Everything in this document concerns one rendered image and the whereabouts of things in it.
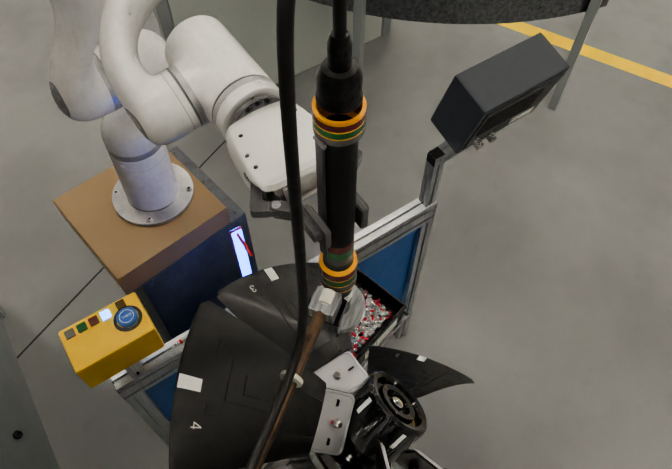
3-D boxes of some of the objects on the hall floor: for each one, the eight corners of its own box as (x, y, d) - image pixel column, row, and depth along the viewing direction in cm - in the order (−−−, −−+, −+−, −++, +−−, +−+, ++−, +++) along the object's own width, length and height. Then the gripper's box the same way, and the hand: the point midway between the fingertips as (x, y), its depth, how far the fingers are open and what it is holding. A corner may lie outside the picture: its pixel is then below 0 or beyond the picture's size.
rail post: (193, 473, 202) (126, 401, 137) (188, 462, 204) (119, 387, 139) (204, 466, 203) (143, 391, 139) (199, 455, 205) (136, 377, 140)
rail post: (397, 338, 229) (421, 225, 164) (391, 330, 231) (412, 215, 166) (405, 333, 230) (433, 219, 166) (399, 325, 232) (424, 209, 167)
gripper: (180, 125, 62) (270, 251, 53) (315, 63, 67) (418, 169, 59) (194, 170, 68) (277, 290, 60) (317, 111, 73) (410, 213, 65)
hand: (336, 217), depth 60 cm, fingers closed on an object, 4 cm apart
